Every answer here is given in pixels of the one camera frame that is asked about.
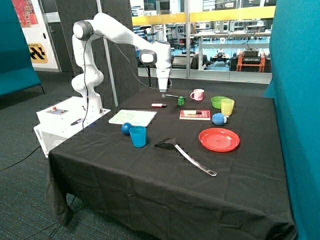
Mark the green plastic bowl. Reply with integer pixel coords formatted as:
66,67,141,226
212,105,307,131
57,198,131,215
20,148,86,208
211,96,229,110

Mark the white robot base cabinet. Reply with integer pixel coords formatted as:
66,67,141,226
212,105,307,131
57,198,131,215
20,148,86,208
33,96,110,157

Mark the blue plastic cup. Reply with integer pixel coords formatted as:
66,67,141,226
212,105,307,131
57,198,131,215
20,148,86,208
129,126,147,148

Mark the green toy block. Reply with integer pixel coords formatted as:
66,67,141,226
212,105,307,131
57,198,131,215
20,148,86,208
177,96,185,106

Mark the white pen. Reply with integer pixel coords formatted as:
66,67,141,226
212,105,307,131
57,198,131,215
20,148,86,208
166,94,179,98

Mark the teal partition wall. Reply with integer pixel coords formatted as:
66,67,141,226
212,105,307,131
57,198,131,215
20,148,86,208
264,0,320,240

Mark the black tablecloth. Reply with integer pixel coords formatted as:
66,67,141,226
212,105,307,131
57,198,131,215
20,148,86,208
45,89,298,240

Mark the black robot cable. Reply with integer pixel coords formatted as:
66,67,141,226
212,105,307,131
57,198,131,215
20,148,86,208
81,32,161,130

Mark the pink mug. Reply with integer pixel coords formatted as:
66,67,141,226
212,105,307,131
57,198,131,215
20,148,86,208
190,89,205,101

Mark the teal sofa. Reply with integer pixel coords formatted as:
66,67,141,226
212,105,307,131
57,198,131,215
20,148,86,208
0,0,42,97

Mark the green composition notebook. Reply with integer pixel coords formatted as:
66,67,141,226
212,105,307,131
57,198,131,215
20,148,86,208
108,109,157,127

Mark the red book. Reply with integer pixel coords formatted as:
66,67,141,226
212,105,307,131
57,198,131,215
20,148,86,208
179,110,211,121

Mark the blue soft ball with tag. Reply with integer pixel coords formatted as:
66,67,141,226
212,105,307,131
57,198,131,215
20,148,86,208
211,113,229,126

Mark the yellow highlighter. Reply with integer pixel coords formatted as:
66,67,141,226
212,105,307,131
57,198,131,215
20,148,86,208
183,110,202,115

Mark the small blue ball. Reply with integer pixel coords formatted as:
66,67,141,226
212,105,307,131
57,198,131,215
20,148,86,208
121,122,133,136

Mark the black spatula with metal handle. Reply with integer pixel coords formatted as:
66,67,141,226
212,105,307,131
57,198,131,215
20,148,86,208
154,137,217,177

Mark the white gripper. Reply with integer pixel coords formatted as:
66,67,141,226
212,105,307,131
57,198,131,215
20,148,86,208
157,75,172,94

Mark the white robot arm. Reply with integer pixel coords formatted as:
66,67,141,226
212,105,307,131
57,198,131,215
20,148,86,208
71,12,172,116

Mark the yellow plastic cup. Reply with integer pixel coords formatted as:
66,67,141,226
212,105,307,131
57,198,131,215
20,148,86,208
220,98,235,116

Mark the black marker pen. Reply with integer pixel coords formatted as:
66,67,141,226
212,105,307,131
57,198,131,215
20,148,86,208
70,118,84,126

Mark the red plastic plate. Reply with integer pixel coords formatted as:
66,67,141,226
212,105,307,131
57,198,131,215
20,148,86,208
198,127,240,153

